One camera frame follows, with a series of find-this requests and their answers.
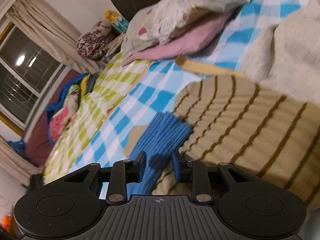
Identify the beige brown-striped sweater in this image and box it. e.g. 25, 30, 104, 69
123, 74, 320, 205

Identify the cream knit blanket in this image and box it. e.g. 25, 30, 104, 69
240, 0, 319, 103

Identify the grey floral pillow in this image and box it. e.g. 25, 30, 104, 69
121, 0, 250, 60

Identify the beige curtain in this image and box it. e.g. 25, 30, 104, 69
5, 0, 103, 74
0, 137, 43, 185

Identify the red patterned cloth bundle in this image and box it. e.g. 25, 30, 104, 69
77, 20, 115, 60

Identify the blue plastic bag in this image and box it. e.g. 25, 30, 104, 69
7, 140, 29, 160

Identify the colourful floral quilt pile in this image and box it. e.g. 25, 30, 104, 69
46, 73, 98, 145

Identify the green checked bed sheet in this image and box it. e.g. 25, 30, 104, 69
43, 53, 152, 184

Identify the pink pillow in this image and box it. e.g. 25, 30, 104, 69
122, 12, 233, 66

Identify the maroon bed base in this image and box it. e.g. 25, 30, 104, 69
25, 69, 80, 167

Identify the orange item on table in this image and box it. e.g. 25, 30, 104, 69
1, 215, 12, 232

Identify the beige right curtain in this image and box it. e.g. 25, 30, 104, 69
5, 0, 103, 74

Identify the blue checked bed sheet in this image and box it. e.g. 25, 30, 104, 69
67, 0, 316, 201

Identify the barred window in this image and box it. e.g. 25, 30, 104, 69
1, 21, 65, 136

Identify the yellow blue patterned bag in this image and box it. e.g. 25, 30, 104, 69
105, 10, 129, 33

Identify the beige left curtain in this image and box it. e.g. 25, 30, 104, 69
0, 137, 43, 185

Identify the blue striped knit sweater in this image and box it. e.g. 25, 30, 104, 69
127, 112, 192, 196

